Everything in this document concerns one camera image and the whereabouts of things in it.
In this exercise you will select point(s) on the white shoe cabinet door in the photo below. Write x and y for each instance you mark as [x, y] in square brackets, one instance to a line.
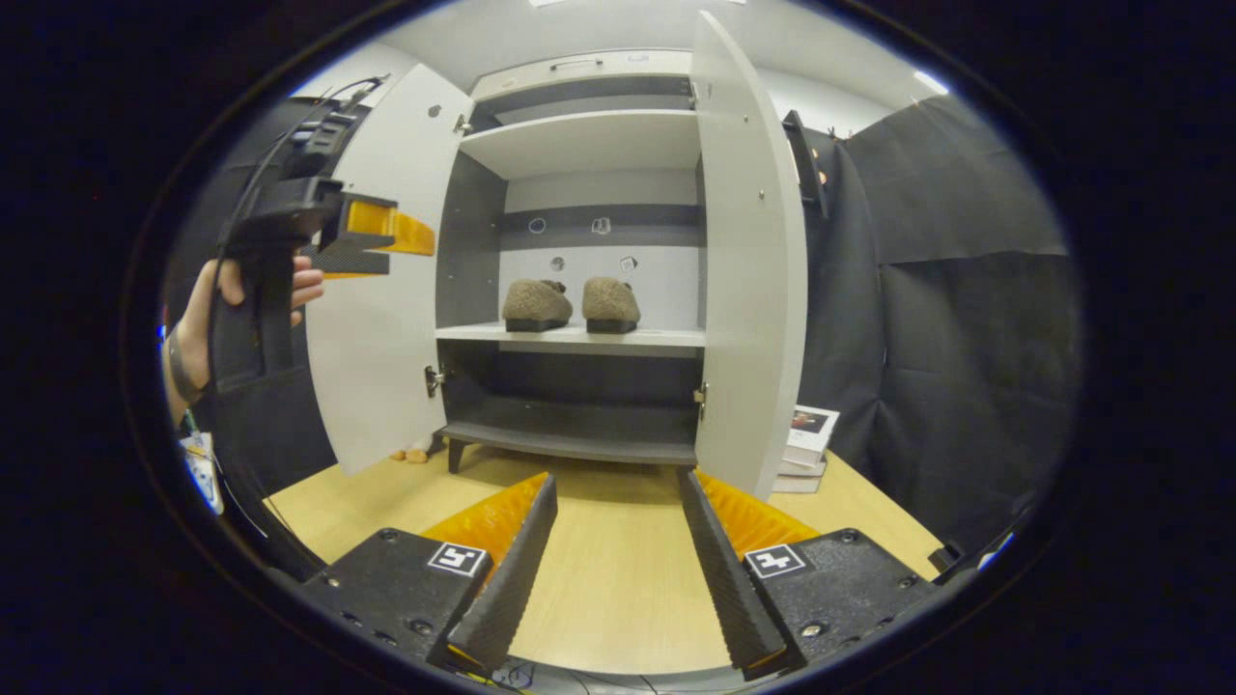
[753, 290]
[377, 338]

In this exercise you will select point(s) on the brown fuzzy shoe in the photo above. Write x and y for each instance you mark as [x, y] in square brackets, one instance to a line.
[536, 301]
[610, 301]

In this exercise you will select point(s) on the white blue card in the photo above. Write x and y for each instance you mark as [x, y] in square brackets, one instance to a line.
[203, 473]

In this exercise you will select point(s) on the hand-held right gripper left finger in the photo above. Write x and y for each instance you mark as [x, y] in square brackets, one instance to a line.
[512, 579]

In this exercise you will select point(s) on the white book with picture cover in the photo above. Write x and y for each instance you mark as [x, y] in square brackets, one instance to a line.
[811, 434]

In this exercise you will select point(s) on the white grey shoe cabinet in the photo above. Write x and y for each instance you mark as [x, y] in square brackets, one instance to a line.
[579, 140]

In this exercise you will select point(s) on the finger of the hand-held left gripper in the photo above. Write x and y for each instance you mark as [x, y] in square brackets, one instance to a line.
[396, 230]
[348, 259]

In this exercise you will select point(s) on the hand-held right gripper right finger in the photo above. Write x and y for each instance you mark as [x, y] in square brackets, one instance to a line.
[724, 579]

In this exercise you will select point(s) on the small ceiling light panel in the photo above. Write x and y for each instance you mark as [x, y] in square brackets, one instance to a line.
[932, 83]

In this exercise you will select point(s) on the small tan object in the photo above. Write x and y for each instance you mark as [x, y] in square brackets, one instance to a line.
[413, 456]

